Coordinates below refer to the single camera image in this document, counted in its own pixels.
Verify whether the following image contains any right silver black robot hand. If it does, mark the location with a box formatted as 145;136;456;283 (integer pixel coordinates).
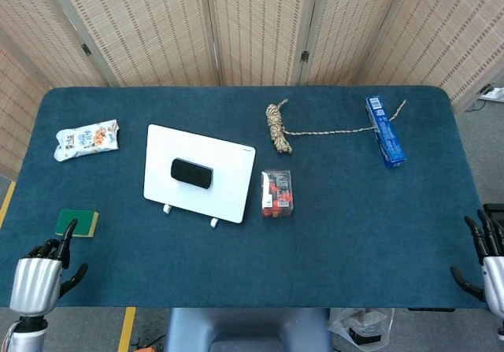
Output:
450;209;504;318

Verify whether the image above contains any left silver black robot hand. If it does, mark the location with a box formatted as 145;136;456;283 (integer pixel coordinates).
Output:
9;218;89;316

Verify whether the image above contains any black eraser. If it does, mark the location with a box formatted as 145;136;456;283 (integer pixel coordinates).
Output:
170;157;214;191

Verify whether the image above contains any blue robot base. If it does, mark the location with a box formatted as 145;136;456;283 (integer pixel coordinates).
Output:
163;307;334;352

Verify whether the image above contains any green yellow sponge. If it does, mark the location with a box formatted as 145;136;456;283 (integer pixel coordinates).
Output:
54;209;100;239

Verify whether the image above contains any white board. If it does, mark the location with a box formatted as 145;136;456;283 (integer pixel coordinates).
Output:
143;124;257;228

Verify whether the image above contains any clear plastic bag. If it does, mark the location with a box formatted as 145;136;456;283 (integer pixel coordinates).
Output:
328;307;396;348

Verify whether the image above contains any white snack bag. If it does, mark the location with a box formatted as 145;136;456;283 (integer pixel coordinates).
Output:
54;119;120;162

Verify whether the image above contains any long blue box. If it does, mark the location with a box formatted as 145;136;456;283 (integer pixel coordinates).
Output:
365;94;407;169

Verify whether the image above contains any white power strip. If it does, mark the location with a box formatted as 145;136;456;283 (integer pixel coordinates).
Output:
478;87;504;102

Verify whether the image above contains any blue felt table cover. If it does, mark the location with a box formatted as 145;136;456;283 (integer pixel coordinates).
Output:
0;85;488;309

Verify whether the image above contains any clear box with red items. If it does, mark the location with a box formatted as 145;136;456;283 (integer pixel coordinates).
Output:
261;169;295;220

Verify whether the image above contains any bamboo folding screen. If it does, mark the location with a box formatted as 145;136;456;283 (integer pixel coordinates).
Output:
0;0;504;180

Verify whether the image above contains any coiled braided rope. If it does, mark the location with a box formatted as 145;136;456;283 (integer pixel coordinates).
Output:
265;98;407;156

